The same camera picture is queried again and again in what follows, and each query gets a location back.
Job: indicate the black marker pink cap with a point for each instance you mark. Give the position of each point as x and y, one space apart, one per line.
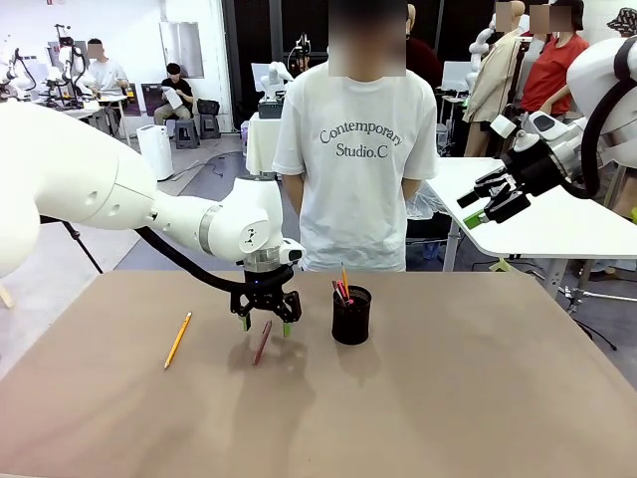
342 291

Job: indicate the yellow pencil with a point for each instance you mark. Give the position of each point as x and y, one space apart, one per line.
178 340

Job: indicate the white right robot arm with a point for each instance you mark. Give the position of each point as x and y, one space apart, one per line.
597 70

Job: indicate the person in black behind table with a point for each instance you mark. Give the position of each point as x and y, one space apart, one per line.
302 65

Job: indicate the maroon pen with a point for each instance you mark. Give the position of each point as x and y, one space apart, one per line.
262 343

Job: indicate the white side table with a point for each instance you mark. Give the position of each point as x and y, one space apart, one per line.
572 234

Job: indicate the mannequin with beige coat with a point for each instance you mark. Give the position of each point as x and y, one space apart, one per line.
495 84

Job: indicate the black mesh pen holder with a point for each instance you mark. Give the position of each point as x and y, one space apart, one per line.
351 323

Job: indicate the seated person black shirt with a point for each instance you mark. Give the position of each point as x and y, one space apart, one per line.
176 94

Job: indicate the clear plastic bag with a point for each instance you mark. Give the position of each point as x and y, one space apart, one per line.
428 205

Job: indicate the background person white shirt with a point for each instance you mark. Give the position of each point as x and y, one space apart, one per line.
107 74

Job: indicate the black tripod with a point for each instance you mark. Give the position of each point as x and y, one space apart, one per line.
82 246

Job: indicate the black box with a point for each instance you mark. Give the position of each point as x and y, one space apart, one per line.
271 108

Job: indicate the silver wall panel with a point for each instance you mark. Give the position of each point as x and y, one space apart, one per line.
181 50

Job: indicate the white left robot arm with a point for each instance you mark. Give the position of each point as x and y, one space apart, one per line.
74 174

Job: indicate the white air purifier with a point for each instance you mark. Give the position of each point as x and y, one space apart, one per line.
155 154

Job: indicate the table with white cloth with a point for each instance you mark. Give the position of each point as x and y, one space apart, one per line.
261 144

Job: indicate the person with bucket hat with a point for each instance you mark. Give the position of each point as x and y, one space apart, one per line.
624 20

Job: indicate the black bag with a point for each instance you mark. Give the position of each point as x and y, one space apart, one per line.
208 107

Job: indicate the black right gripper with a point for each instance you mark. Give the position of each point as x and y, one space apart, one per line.
535 171

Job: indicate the small white background robot arm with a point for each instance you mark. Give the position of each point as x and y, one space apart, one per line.
276 74

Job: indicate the person in printed white T-shirt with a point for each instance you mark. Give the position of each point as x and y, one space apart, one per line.
353 209

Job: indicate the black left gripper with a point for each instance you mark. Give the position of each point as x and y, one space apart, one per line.
269 286

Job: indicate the orange pencil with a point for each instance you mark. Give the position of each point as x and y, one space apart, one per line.
345 279

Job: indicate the grey plastic stool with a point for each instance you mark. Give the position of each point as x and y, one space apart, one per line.
210 127
187 134

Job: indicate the person in dark red top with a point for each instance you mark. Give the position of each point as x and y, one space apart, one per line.
423 60

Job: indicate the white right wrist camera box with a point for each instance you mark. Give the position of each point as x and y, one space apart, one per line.
503 127

